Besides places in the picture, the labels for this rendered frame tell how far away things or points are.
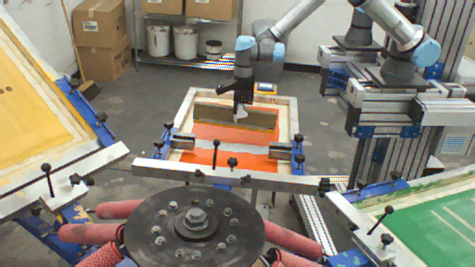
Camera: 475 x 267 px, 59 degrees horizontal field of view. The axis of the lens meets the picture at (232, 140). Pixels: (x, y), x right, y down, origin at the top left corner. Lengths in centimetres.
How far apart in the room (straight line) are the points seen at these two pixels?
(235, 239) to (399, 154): 169
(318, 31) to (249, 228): 461
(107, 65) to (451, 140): 363
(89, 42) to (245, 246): 419
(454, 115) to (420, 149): 50
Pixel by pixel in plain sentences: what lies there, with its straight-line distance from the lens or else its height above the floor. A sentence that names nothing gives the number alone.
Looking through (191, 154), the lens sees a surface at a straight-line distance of 180.
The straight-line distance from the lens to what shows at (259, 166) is 175.
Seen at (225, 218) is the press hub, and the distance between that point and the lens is 94.
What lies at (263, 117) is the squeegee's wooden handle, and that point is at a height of 112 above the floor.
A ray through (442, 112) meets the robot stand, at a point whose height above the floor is 117.
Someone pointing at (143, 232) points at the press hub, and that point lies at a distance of 91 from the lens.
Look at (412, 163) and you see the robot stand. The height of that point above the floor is 69.
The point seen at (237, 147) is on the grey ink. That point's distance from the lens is 185.
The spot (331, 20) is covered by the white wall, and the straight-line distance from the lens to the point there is 538.
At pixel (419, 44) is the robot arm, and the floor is 146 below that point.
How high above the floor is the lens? 192
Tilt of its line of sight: 30 degrees down
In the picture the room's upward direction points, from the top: 4 degrees clockwise
